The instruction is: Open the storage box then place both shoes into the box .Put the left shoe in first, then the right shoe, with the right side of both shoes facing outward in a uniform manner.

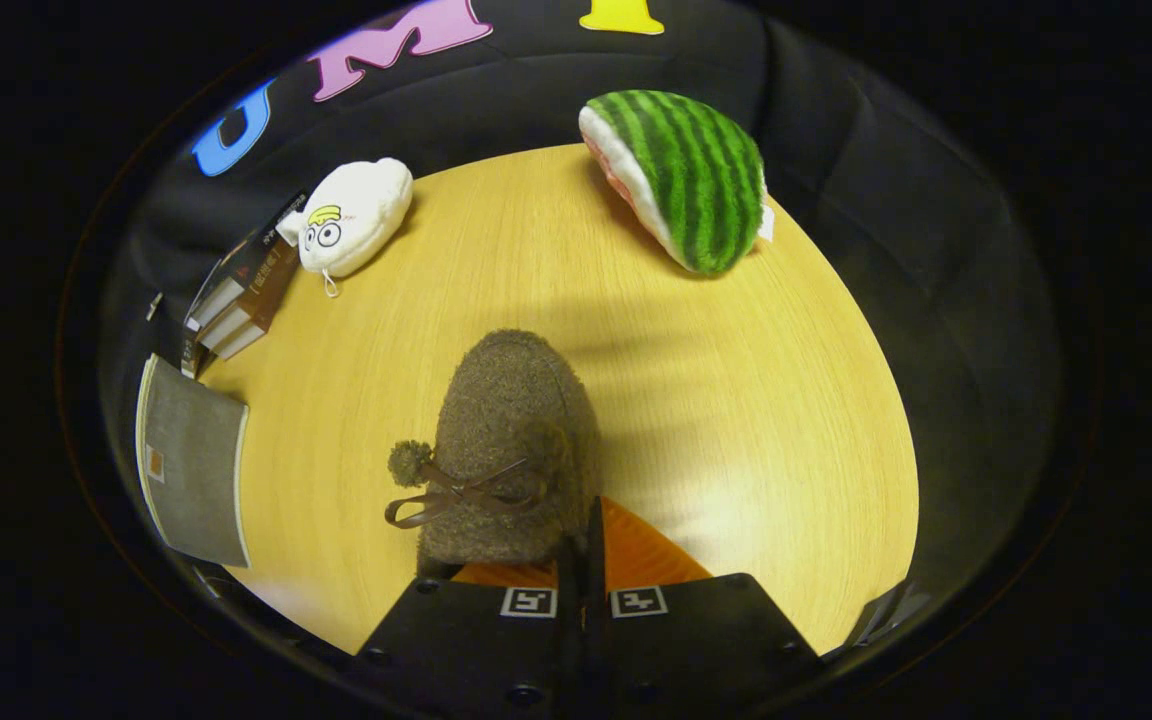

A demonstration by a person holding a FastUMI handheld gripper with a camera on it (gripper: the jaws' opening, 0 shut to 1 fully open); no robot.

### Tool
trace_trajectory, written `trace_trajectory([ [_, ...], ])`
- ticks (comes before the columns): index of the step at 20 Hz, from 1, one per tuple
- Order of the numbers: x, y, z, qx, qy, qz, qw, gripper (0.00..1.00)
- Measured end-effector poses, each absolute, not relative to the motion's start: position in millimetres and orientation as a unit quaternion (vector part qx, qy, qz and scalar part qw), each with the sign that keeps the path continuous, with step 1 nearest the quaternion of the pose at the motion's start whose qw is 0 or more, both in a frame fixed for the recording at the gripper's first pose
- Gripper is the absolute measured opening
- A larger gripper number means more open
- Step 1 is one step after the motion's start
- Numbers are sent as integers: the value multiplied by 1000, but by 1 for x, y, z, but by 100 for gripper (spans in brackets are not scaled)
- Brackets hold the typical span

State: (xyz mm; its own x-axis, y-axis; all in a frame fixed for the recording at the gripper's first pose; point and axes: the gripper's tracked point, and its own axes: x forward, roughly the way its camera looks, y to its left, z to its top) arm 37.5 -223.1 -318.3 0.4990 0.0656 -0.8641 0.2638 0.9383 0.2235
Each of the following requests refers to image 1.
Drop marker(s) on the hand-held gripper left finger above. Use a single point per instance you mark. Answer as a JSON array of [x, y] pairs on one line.
[[568, 650]]

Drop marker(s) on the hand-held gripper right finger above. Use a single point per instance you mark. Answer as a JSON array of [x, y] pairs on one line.
[[598, 650]]

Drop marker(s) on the brown fuzzy shoe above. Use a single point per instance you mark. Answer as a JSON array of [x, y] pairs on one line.
[[506, 420]]

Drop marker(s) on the grey fabric storage box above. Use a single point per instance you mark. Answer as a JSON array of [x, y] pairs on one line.
[[196, 480]]

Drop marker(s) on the brown spine book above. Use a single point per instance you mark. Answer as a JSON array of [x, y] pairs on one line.
[[239, 343], [226, 322]]

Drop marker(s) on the thin paperback book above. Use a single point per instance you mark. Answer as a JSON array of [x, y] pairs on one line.
[[189, 355]]

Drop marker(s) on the watermelon slice plush toy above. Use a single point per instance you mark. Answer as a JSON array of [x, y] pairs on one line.
[[696, 170]]

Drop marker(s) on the white plush toy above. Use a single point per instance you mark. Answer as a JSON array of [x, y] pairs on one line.
[[366, 200]]

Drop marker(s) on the dark cover book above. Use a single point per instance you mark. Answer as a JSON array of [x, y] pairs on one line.
[[256, 258]]

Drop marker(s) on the small silver clip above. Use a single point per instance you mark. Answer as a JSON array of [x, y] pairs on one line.
[[153, 306]]

